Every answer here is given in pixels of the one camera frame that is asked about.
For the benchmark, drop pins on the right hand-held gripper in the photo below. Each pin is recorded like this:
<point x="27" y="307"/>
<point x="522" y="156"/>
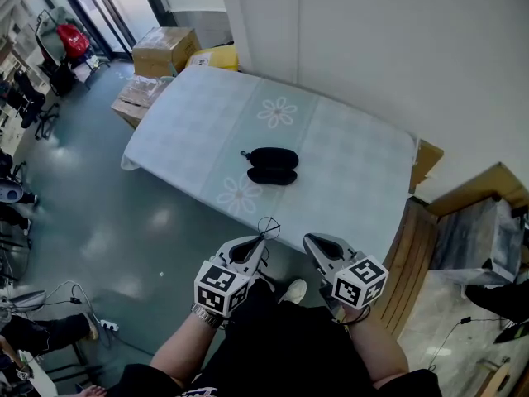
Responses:
<point x="359" y="281"/>

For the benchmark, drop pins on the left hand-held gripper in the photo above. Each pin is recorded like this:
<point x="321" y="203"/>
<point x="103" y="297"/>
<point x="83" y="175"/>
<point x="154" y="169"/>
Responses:
<point x="223" y="288"/>

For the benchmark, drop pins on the sunglasses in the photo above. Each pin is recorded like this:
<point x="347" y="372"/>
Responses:
<point x="269" y="227"/>

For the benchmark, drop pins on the black glasses case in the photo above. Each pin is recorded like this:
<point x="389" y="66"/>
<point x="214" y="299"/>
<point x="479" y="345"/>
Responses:
<point x="273" y="157"/>

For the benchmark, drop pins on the person's left forearm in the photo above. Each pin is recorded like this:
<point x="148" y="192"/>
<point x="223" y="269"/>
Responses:
<point x="186" y="345"/>

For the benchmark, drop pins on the person's right forearm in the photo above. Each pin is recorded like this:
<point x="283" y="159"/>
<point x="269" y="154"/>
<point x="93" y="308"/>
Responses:
<point x="376" y="345"/>

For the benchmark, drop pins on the silver wristwatch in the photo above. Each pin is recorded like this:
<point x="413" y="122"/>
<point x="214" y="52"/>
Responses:
<point x="206" y="314"/>

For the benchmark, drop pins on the wooden slatted bench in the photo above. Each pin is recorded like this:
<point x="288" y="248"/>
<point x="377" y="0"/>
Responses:
<point x="409" y="254"/>

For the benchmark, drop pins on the light blue flowered tablecloth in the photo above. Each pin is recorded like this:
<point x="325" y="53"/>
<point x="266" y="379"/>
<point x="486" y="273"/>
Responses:
<point x="339" y="172"/>

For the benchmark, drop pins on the person's black shirt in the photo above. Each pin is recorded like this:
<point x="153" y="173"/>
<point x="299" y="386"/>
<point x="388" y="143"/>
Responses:
<point x="289" y="345"/>

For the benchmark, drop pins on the brown cardboard sheet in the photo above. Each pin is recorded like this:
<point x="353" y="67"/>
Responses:
<point x="427" y="159"/>

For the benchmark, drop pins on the wood-trimmed marble cabinet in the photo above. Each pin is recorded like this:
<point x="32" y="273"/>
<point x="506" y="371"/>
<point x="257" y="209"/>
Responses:
<point x="467" y="238"/>

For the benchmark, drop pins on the white power strip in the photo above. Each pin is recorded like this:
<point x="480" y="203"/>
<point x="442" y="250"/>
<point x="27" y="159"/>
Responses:
<point x="109" y="325"/>

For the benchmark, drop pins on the black fabric object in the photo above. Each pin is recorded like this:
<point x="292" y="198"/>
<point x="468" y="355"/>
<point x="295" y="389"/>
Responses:
<point x="500" y="300"/>

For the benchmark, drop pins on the plastic-wrapped cardboard box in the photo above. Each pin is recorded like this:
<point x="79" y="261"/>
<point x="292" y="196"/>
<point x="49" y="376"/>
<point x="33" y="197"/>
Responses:
<point x="136" y="97"/>

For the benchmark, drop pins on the yellow box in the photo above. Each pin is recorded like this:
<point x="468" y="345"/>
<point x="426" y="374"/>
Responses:
<point x="219" y="56"/>

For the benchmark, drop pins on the large brown cardboard box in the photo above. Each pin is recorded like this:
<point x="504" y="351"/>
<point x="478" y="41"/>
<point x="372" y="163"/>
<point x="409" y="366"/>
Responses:
<point x="159" y="50"/>

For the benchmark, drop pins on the grey round appliance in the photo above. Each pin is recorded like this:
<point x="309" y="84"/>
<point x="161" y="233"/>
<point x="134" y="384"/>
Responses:
<point x="8" y="190"/>

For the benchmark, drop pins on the black cart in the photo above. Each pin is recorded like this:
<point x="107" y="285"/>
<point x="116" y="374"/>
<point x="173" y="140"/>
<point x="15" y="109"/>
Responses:
<point x="60" y="77"/>

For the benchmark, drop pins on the black office chair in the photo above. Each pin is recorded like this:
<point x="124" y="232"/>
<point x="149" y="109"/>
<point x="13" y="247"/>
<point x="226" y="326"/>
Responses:
<point x="31" y="97"/>

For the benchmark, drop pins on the red bag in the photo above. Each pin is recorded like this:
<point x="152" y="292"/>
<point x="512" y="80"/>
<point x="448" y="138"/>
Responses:
<point x="72" y="39"/>

